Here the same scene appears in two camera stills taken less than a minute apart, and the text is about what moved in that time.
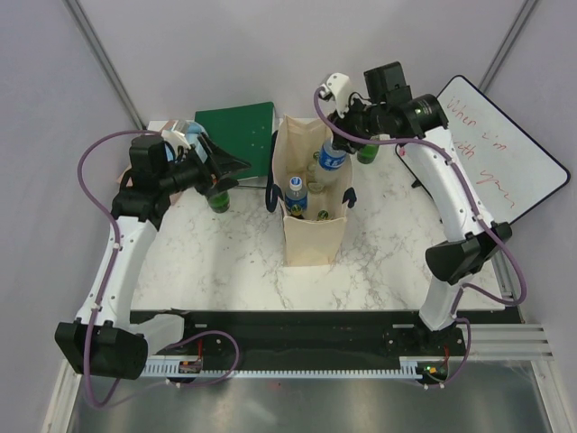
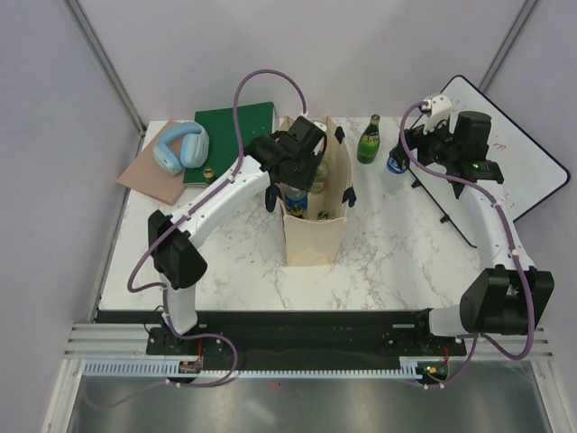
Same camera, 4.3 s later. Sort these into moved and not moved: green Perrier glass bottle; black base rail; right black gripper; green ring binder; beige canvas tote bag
Moved: right black gripper
Not moved: beige canvas tote bag; black base rail; green Perrier glass bottle; green ring binder
